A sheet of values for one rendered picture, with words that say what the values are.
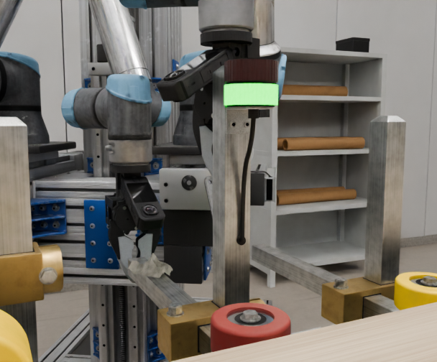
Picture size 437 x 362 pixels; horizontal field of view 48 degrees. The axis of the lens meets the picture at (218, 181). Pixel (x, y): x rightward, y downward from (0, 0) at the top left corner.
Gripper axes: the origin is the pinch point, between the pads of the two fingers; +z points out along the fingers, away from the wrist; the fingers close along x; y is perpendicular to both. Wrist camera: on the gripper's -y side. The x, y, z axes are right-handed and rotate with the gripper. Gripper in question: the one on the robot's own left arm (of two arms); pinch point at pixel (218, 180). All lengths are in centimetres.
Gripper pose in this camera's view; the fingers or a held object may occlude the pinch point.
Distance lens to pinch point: 68.4
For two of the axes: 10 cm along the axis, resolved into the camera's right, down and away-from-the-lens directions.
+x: -7.2, -0.8, 6.9
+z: 0.2, 9.9, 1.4
